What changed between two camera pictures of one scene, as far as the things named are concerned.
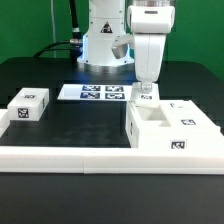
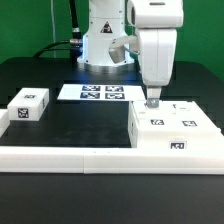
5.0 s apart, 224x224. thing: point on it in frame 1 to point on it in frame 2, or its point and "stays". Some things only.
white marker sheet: x=96 y=92 stays
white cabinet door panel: x=137 y=96 to x=163 y=117
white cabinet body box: x=173 y=125 stays
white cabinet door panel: x=185 y=114 stays
